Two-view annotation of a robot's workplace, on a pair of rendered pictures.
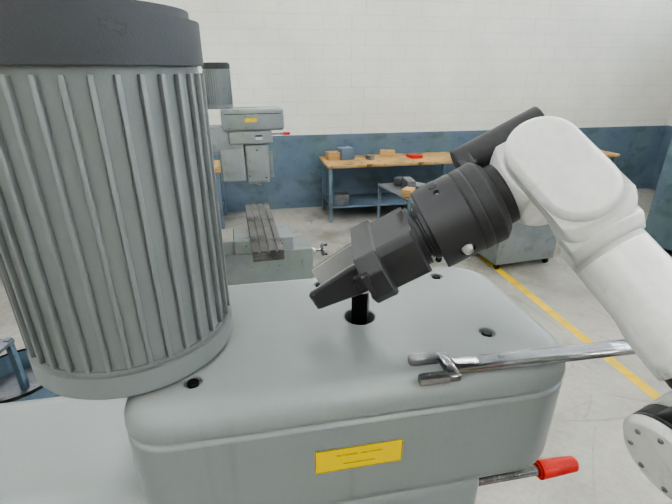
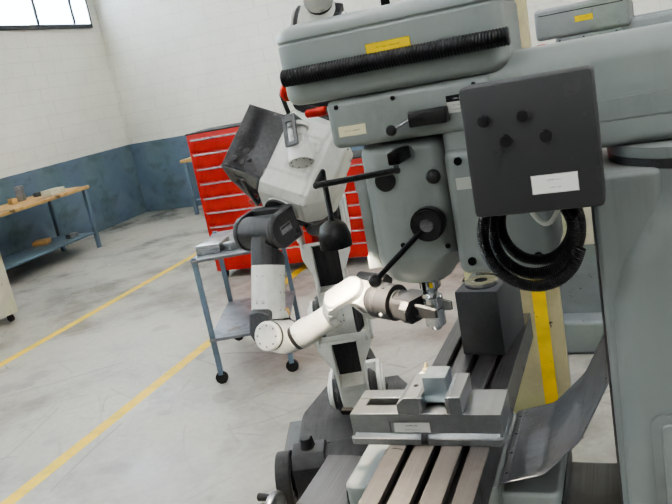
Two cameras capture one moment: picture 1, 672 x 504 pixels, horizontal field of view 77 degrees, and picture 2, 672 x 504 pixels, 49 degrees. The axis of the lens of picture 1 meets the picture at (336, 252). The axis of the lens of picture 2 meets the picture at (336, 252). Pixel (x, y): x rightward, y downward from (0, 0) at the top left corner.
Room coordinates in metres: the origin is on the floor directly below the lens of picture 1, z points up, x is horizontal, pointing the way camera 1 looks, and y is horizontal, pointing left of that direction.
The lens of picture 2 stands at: (1.86, 0.69, 1.79)
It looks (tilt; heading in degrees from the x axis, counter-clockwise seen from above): 14 degrees down; 214
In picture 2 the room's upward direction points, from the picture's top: 11 degrees counter-clockwise
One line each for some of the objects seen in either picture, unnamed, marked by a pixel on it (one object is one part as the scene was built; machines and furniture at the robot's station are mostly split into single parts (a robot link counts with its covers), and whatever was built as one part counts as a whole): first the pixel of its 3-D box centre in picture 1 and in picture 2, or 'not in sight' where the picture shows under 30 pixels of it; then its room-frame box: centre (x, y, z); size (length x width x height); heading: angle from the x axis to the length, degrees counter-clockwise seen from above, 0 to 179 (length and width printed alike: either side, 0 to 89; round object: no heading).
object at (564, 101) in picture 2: not in sight; (532, 143); (0.72, 0.33, 1.62); 0.20 x 0.09 x 0.21; 101
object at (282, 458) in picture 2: not in sight; (287, 481); (0.19, -0.80, 0.50); 0.20 x 0.05 x 0.20; 29
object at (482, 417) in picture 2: not in sight; (428, 407); (0.51, -0.05, 1.01); 0.35 x 0.15 x 0.11; 101
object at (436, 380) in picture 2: not in sight; (438, 384); (0.50, -0.02, 1.07); 0.06 x 0.05 x 0.06; 11
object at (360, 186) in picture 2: not in sight; (372, 221); (0.46, -0.14, 1.45); 0.04 x 0.04 x 0.21; 11
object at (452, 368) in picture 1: (527, 357); not in sight; (0.36, -0.20, 1.89); 0.24 x 0.04 x 0.01; 99
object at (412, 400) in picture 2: not in sight; (415, 393); (0.52, -0.07, 1.05); 0.12 x 0.06 x 0.04; 11
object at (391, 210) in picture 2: not in sight; (419, 205); (0.44, -0.02, 1.47); 0.21 x 0.19 x 0.32; 11
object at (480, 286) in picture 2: not in sight; (490, 307); (-0.01, -0.08, 1.06); 0.22 x 0.12 x 0.20; 4
